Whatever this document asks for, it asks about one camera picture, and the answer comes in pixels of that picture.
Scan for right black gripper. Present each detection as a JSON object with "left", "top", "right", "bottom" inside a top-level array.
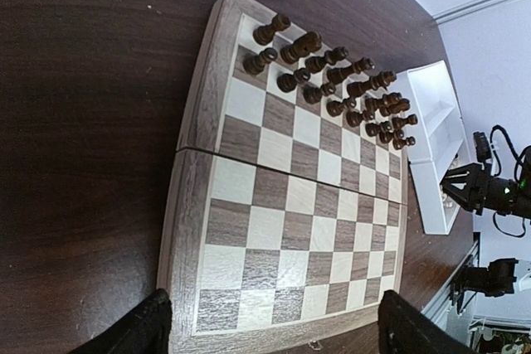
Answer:
[{"left": 441, "top": 163, "right": 492, "bottom": 215}]

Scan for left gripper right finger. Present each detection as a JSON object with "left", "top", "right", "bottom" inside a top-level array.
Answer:
[{"left": 379, "top": 290, "right": 475, "bottom": 354}]

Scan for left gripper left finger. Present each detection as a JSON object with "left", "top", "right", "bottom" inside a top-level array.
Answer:
[{"left": 71, "top": 289, "right": 173, "bottom": 353}]

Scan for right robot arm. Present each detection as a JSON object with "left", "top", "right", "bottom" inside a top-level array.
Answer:
[{"left": 441, "top": 125, "right": 530, "bottom": 313}]

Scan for pile of white chess pieces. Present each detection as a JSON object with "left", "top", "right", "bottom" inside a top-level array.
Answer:
[{"left": 441, "top": 192, "right": 453, "bottom": 208}]

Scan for wooden chess board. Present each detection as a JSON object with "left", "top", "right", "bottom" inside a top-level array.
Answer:
[{"left": 157, "top": 0, "right": 407, "bottom": 353}]

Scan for white plastic tray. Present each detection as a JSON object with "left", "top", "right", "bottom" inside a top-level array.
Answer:
[{"left": 393, "top": 61, "right": 471, "bottom": 235}]

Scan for dark pawn eight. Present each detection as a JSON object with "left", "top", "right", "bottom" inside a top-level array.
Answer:
[{"left": 392, "top": 136, "right": 416, "bottom": 151}]

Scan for dark pawn seven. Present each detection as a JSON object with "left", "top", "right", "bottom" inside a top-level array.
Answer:
[{"left": 378, "top": 129, "right": 405, "bottom": 144}]

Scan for dark pawn six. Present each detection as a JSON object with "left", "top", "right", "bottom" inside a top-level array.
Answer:
[{"left": 365, "top": 121, "right": 392, "bottom": 137}]

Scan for dark knight right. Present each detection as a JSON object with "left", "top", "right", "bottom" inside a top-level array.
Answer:
[{"left": 379, "top": 99, "right": 411, "bottom": 117}]

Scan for dark knight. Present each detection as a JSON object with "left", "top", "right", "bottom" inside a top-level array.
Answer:
[
  {"left": 379, "top": 99, "right": 411, "bottom": 117},
  {"left": 280, "top": 32, "right": 322, "bottom": 65}
]

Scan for dark bishop right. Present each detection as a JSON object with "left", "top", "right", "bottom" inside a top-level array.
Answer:
[{"left": 365, "top": 92, "right": 402, "bottom": 112}]

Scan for dark bishop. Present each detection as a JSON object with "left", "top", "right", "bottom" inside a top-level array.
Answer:
[
  {"left": 304, "top": 46, "right": 349, "bottom": 74},
  {"left": 365, "top": 92, "right": 402, "bottom": 112}
]

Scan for dark pawn five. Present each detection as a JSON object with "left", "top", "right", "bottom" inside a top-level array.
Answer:
[{"left": 345, "top": 110, "right": 374, "bottom": 128}]

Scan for dark king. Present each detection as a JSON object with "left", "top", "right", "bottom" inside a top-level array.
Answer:
[{"left": 346, "top": 71, "right": 397, "bottom": 98}]

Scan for dark pawn four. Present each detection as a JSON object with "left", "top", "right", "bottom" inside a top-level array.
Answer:
[{"left": 326, "top": 97, "right": 357, "bottom": 117}]

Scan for dark queen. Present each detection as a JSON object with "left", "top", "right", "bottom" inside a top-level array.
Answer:
[{"left": 326, "top": 57, "right": 374, "bottom": 85}]

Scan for dark pawn three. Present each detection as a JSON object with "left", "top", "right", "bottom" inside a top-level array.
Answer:
[{"left": 303, "top": 82, "right": 336, "bottom": 104}]

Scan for dark bishop left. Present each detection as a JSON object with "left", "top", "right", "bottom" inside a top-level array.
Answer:
[{"left": 304, "top": 46, "right": 349, "bottom": 74}]

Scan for dark pawn two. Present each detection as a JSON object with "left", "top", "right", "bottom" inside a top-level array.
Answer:
[{"left": 277, "top": 68, "right": 311, "bottom": 93}]

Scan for dark knight left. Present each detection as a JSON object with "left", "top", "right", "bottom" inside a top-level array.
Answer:
[{"left": 280, "top": 32, "right": 322, "bottom": 65}]

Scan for dark pawn one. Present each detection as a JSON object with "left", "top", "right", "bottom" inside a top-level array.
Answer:
[{"left": 242, "top": 47, "right": 278, "bottom": 75}]

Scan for dark rook far left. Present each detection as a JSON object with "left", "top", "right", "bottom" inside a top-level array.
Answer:
[{"left": 253, "top": 13, "right": 291, "bottom": 46}]

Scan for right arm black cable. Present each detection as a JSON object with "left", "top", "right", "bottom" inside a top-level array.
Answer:
[{"left": 489, "top": 124, "right": 531, "bottom": 239}]

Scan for right aluminium frame post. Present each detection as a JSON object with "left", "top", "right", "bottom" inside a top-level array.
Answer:
[{"left": 432, "top": 0, "right": 518, "bottom": 25}]

